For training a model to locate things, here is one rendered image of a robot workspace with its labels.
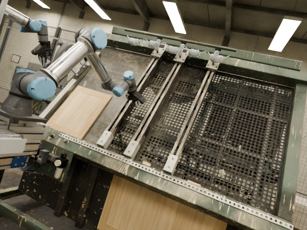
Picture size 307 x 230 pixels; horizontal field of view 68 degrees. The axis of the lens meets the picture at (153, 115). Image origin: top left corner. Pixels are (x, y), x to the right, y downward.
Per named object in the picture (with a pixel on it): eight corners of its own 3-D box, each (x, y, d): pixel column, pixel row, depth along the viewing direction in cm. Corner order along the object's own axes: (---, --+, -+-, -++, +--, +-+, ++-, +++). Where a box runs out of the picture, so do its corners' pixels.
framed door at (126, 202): (97, 227, 184) (96, 228, 182) (119, 162, 184) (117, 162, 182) (207, 285, 156) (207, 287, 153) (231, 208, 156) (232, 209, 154)
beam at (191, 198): (9, 129, 200) (2, 122, 191) (19, 119, 206) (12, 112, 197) (283, 248, 130) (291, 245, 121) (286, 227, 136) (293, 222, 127)
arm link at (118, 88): (111, 96, 164) (120, 86, 169) (122, 98, 157) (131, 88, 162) (106, 87, 159) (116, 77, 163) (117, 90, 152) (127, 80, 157)
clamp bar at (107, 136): (96, 147, 174) (86, 130, 155) (159, 51, 234) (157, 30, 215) (108, 151, 171) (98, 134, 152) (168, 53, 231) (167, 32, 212)
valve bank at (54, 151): (-2, 161, 170) (8, 130, 170) (15, 159, 183) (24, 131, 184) (50, 187, 154) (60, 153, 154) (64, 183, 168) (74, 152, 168)
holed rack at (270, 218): (58, 136, 177) (58, 135, 177) (60, 133, 179) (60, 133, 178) (292, 230, 125) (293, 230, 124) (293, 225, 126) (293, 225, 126)
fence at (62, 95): (37, 123, 193) (34, 121, 190) (97, 54, 242) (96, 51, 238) (41, 125, 192) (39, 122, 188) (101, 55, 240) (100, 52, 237)
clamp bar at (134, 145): (122, 157, 167) (115, 140, 147) (180, 55, 227) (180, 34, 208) (134, 162, 163) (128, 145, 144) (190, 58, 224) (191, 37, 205)
